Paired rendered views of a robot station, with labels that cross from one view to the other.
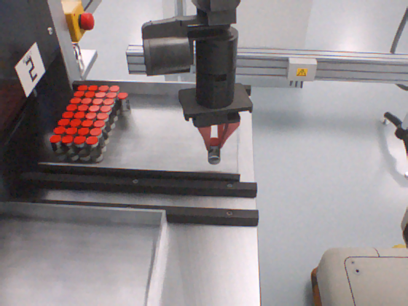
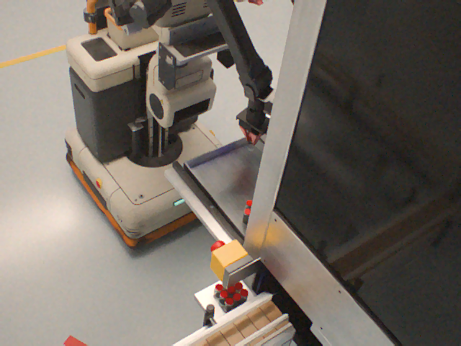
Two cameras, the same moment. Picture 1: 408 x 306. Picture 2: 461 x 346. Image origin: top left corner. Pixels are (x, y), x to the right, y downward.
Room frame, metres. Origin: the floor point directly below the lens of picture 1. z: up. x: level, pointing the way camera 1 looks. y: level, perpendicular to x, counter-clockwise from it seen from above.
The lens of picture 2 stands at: (1.35, 0.82, 2.10)
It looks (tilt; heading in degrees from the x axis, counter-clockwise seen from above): 47 degrees down; 225
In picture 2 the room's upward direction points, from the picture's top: 9 degrees clockwise
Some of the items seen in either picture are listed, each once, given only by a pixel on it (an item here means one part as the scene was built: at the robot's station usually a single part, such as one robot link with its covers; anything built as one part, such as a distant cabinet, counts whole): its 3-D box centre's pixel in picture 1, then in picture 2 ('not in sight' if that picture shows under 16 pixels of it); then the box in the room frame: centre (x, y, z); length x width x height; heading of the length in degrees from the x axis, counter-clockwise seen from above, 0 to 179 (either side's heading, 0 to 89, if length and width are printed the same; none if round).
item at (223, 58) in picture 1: (212, 49); (260, 99); (0.45, -0.01, 1.11); 0.07 x 0.06 x 0.07; 102
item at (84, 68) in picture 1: (64, 64); (230, 304); (0.83, 0.36, 0.87); 0.14 x 0.13 x 0.02; 87
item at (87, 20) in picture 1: (85, 21); (220, 249); (0.81, 0.28, 0.99); 0.04 x 0.04 x 0.04; 87
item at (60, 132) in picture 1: (73, 120); not in sight; (0.56, 0.26, 0.90); 0.18 x 0.02 x 0.05; 176
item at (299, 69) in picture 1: (301, 69); not in sight; (1.41, -0.42, 0.50); 0.12 x 0.05 x 0.09; 87
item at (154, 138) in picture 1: (151, 126); (251, 187); (0.55, 0.11, 0.90); 0.34 x 0.26 x 0.04; 86
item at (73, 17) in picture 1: (66, 21); (230, 263); (0.81, 0.32, 1.00); 0.08 x 0.07 x 0.07; 87
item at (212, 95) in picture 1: (215, 87); (256, 114); (0.45, -0.01, 1.05); 0.10 x 0.07 x 0.07; 103
